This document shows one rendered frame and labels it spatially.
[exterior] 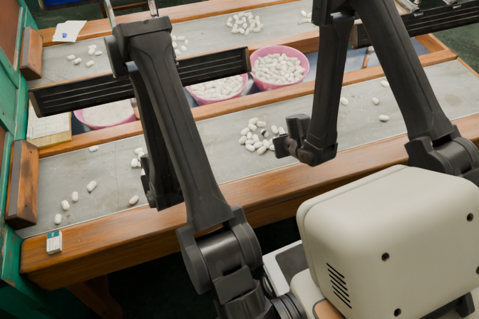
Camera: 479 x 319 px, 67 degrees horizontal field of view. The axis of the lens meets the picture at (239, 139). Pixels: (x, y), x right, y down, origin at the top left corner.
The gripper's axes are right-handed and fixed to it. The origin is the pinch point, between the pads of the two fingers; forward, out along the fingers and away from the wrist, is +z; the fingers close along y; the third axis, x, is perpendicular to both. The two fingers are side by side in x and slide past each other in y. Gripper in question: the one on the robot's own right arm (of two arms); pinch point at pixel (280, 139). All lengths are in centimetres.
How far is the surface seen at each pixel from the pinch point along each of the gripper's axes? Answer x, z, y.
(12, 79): -38, 41, 83
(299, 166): 11.0, 1.5, -5.2
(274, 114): -4.8, 24.2, -7.2
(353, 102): -2.0, 21.0, -40.0
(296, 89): -11.8, 28.7, -20.1
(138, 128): -11, 28, 44
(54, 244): 12, -3, 73
